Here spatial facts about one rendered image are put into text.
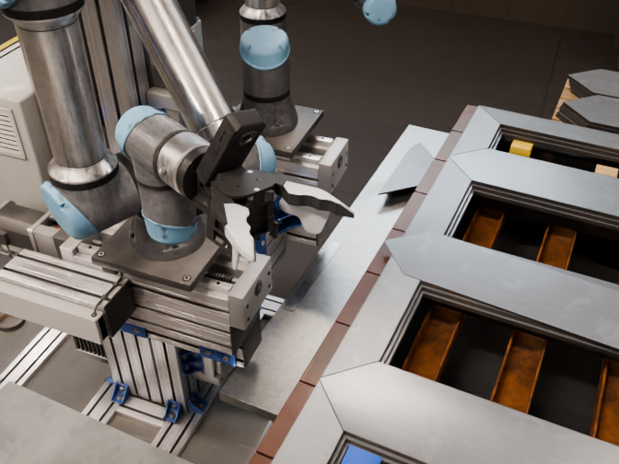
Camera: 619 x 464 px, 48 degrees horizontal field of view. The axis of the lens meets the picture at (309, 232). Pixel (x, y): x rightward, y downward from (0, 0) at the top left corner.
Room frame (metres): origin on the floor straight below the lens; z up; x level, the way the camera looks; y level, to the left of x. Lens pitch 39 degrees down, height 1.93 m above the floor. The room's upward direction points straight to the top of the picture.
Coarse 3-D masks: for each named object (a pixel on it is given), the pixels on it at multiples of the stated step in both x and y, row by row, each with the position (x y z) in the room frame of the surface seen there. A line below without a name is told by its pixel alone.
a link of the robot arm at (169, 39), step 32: (128, 0) 1.00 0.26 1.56; (160, 0) 0.99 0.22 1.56; (160, 32) 0.96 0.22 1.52; (192, 32) 0.99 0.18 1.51; (160, 64) 0.95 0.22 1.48; (192, 64) 0.94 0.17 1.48; (192, 96) 0.91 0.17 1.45; (224, 96) 0.93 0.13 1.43; (192, 128) 0.90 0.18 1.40; (256, 160) 0.87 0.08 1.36
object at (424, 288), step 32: (512, 128) 1.84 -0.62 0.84; (480, 192) 1.53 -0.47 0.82; (512, 192) 1.51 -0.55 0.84; (608, 224) 1.39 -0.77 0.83; (512, 256) 1.24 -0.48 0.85; (416, 288) 1.13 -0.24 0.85; (512, 320) 1.05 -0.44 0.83; (384, 352) 0.95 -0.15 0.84; (608, 352) 0.96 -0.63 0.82; (384, 448) 0.72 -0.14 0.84
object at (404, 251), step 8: (424, 232) 1.33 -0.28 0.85; (400, 240) 1.30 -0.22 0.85; (408, 240) 1.30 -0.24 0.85; (416, 240) 1.30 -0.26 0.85; (424, 240) 1.30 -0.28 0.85; (400, 248) 1.27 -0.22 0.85; (408, 248) 1.27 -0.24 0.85; (416, 248) 1.27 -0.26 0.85; (400, 256) 1.24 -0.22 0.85; (408, 256) 1.24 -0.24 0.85; (400, 264) 1.21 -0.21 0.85; (408, 264) 1.21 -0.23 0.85
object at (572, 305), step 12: (564, 276) 1.17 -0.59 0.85; (564, 288) 1.13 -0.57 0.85; (576, 288) 1.13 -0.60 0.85; (588, 288) 1.13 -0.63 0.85; (564, 300) 1.09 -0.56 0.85; (576, 300) 1.09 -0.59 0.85; (588, 300) 1.09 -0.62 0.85; (552, 312) 1.05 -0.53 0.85; (564, 312) 1.05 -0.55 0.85; (576, 312) 1.05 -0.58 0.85; (588, 312) 1.05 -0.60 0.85; (552, 324) 1.02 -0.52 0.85; (564, 324) 1.02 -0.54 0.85; (576, 324) 1.02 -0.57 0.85
